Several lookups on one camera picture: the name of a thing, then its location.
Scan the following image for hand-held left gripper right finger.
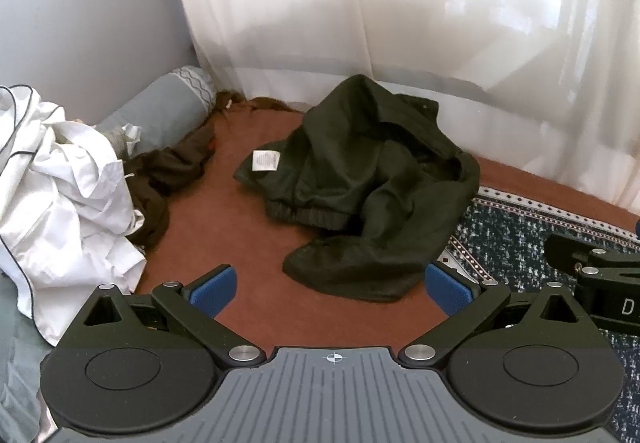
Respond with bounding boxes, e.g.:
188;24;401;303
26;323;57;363
397;262;608;369

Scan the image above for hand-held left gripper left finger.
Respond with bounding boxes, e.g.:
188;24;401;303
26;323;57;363
52;265;267;368

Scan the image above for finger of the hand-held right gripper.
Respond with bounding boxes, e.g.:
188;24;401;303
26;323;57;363
544;233;640;282

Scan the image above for dark green pants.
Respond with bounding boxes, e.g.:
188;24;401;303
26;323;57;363
233;74;481;304

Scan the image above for blue patterned mat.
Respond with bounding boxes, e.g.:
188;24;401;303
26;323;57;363
437;185;640;443

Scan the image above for brown bedsheet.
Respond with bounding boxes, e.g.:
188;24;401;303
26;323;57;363
135;95;640;339

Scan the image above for dark brown cloth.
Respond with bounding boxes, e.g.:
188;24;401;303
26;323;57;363
122;123;217;248

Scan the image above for white crumpled garment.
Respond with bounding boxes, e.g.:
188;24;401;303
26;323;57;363
0;84;147;348

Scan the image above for grey bolster pillow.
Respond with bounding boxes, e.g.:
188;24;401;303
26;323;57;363
95;65;218;158

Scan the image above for grey-green blanket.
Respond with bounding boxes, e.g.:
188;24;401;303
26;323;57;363
0;273;61;443

